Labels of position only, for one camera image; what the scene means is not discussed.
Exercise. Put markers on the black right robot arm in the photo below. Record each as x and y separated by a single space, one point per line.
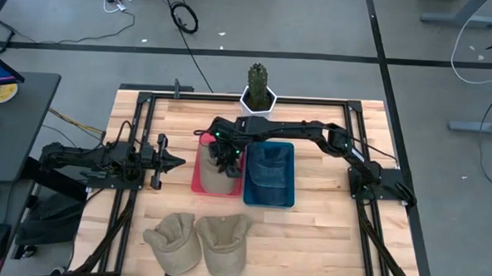
292 129

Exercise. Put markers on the blue plastic bin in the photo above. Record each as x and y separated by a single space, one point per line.
268 199

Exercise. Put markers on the black bag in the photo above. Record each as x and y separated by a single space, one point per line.
51 221

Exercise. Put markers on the black desk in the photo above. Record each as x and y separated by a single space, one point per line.
18 124

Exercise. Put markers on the red plastic bin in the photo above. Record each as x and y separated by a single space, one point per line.
196 186

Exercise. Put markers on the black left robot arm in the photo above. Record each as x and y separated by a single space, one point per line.
83 156

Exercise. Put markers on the green cactus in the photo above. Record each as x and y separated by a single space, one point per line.
258 84

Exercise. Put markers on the beige cap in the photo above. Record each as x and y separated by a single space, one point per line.
174 247
211 178
224 245

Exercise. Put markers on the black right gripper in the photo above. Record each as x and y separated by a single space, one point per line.
226 150

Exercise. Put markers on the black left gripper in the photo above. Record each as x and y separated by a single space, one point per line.
149 159

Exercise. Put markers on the grey table foot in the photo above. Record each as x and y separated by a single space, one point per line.
479 126
459 18

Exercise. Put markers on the black metal table frame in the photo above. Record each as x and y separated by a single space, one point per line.
314 101

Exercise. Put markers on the yellow round disc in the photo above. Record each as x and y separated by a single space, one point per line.
2 94

